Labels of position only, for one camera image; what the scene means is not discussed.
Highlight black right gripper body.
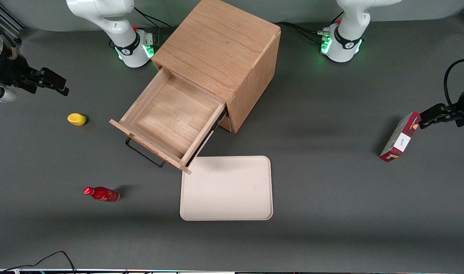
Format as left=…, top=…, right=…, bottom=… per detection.
left=0, top=46, right=42, bottom=94

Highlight black metal drawer handle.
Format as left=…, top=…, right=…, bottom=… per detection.
left=125, top=137, right=166, bottom=168

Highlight wooden drawer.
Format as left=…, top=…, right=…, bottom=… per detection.
left=109, top=67, right=228, bottom=175

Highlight yellow lemon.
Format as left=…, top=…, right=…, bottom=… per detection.
left=67, top=113, right=87, bottom=126

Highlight red and white carton box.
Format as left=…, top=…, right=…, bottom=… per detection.
left=379, top=111, right=421, bottom=162

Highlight red bottle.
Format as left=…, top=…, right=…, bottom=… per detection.
left=83, top=186, right=120, bottom=202

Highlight wooden cabinet body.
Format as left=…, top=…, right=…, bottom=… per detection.
left=152, top=0, right=282, bottom=134

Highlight beige rectangular tray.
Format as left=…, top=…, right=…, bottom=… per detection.
left=180, top=156, right=274, bottom=221

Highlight black looped gripper cable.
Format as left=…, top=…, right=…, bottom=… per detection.
left=444, top=58, right=464, bottom=110

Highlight aluminium frame rail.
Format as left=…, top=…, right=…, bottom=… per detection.
left=0, top=0, right=27, bottom=33

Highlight black right base cable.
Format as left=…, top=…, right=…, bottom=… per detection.
left=133, top=7, right=172, bottom=45

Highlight black base cable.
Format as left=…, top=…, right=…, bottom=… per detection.
left=133, top=7, right=172, bottom=45
left=274, top=22, right=331, bottom=44

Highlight thin black table-edge cable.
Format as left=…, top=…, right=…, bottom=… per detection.
left=0, top=251, right=77, bottom=274

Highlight black left base cable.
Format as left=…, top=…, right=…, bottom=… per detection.
left=274, top=22, right=331, bottom=44

